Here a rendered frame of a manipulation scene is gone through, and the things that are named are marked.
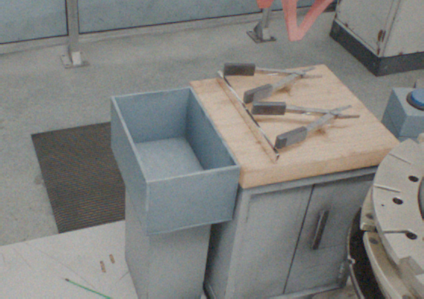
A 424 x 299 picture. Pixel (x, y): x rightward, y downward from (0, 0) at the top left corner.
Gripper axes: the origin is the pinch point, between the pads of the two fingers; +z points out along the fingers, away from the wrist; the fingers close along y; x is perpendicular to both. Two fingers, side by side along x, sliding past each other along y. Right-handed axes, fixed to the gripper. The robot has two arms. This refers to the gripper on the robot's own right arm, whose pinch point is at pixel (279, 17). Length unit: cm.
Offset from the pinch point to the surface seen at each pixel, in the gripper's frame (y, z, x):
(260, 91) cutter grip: 3.7, 7.5, -3.0
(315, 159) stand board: 14.2, 10.3, -0.7
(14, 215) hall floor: -94, 117, -34
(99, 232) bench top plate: -7.1, 38.7, -21.5
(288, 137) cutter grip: 12.9, 7.4, -3.9
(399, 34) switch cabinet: -143, 98, 148
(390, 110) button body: 0.8, 16.7, 20.1
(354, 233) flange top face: 22.0, 14.7, 0.8
